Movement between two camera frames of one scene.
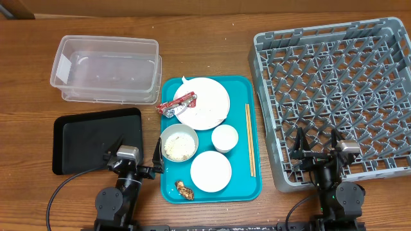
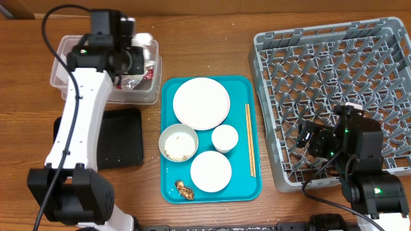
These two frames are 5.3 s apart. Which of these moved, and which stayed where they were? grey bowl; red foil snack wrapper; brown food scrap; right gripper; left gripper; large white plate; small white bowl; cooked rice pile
Moved: right gripper; left gripper; red foil snack wrapper
Stayed: small white bowl; grey bowl; brown food scrap; cooked rice pile; large white plate
